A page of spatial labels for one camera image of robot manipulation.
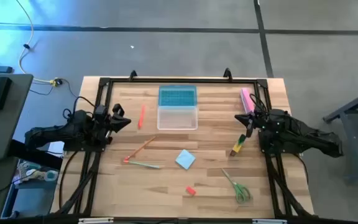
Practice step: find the teal pencil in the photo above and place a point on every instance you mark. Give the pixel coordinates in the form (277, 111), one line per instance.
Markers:
(143, 164)

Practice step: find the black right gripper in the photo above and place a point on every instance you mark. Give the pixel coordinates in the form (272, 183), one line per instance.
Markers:
(261, 119)

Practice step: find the white frame bracket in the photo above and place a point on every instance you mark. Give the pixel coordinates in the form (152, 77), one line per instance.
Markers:
(95, 220)
(269, 221)

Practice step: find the dark marker box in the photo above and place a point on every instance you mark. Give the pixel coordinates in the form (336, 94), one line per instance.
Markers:
(238, 146)

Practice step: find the black aluminium table frame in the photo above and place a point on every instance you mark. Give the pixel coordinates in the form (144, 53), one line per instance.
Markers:
(182, 80)

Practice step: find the clear plastic storage box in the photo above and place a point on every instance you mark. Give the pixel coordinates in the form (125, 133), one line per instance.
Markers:
(177, 118)

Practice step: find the red eraser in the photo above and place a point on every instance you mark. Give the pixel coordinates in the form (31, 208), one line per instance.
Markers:
(190, 190)

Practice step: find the orange highlighter pen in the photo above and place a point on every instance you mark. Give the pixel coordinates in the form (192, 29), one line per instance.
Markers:
(141, 116)

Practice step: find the blue sticky note pad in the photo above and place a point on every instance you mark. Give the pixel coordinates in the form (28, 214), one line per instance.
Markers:
(185, 159)

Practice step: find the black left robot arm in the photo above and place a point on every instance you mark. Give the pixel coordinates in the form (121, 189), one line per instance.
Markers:
(57, 133)

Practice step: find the blue plastic box lid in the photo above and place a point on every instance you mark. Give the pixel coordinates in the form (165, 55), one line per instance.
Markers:
(177, 96)

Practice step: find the orange pencil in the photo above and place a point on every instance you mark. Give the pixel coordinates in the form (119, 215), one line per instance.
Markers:
(140, 149)

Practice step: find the dark grey side desk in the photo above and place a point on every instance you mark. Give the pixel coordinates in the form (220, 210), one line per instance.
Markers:
(5, 133)

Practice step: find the pink stapler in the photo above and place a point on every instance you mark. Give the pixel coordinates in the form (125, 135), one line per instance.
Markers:
(247, 101)

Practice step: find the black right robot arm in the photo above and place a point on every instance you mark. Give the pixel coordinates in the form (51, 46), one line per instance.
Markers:
(306, 133)

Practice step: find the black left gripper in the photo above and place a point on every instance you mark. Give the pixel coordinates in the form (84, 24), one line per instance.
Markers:
(110, 124)

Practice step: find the blue bin with clutter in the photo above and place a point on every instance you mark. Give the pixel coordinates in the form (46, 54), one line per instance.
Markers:
(30, 186)

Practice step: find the blue grey metal cart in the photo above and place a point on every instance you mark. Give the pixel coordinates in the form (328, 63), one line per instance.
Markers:
(356, 124)

